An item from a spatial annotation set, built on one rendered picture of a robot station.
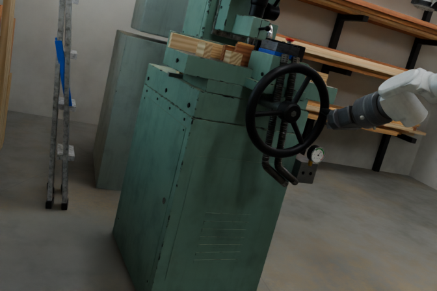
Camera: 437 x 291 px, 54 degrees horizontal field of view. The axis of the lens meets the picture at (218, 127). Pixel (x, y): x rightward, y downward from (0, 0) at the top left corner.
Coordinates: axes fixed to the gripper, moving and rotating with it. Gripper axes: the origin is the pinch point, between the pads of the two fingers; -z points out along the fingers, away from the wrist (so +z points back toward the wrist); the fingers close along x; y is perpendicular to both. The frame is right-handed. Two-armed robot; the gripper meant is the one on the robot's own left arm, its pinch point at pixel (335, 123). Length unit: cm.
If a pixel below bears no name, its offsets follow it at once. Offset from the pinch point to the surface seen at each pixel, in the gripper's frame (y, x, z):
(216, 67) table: 22.1, -27.2, -18.4
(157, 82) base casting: 32, -30, -61
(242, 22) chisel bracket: 43, -10, -26
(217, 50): 33.2, -19.5, -29.4
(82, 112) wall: 80, -12, -277
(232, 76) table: 19.7, -21.3, -19.4
